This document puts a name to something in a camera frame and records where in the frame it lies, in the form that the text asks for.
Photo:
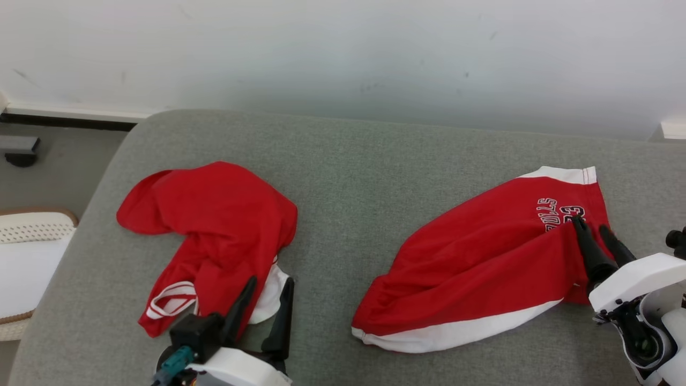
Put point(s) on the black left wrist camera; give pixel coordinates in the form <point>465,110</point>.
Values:
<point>198,335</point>

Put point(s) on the red shirt with white trim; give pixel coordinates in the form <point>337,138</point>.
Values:
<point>225,225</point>

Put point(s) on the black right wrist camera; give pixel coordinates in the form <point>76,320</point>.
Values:
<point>678,241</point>

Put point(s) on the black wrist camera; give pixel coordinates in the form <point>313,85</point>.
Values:
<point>198,335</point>
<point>678,241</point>

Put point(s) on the white perforated laundry basket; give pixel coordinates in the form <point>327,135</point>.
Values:
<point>27,268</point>

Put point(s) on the grey furniture foot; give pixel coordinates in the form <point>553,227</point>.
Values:
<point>19,147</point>

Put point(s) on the white wall box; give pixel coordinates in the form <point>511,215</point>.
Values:
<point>674,130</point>

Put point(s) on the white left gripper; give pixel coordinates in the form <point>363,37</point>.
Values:
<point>241,370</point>

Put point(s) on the grey fabric sofa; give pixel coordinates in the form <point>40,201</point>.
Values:
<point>343,214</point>

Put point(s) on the red shorts with white print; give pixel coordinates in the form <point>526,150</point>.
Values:
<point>482,268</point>

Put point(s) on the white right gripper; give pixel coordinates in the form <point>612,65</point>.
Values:
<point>638,279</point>

